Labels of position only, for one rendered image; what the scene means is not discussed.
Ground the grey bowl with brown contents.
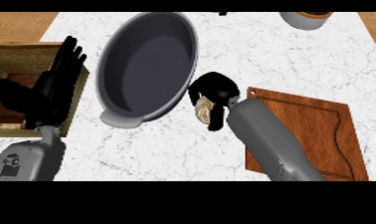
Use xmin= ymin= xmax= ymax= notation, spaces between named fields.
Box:
xmin=279 ymin=12 xmax=335 ymax=31

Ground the open wooden drawer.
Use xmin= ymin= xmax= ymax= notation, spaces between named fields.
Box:
xmin=0 ymin=42 xmax=92 ymax=138

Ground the dark grey pot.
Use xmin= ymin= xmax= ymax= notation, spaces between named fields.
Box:
xmin=95 ymin=12 xmax=200 ymax=129

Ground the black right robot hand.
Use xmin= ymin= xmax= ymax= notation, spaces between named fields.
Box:
xmin=188 ymin=71 xmax=242 ymax=132

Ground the beige cupcake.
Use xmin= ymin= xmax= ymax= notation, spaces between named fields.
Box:
xmin=194 ymin=98 xmax=216 ymax=125

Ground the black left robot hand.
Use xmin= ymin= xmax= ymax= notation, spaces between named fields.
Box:
xmin=0 ymin=35 xmax=89 ymax=130

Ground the brown wooden cutting board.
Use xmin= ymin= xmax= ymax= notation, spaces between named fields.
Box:
xmin=244 ymin=86 xmax=371 ymax=182

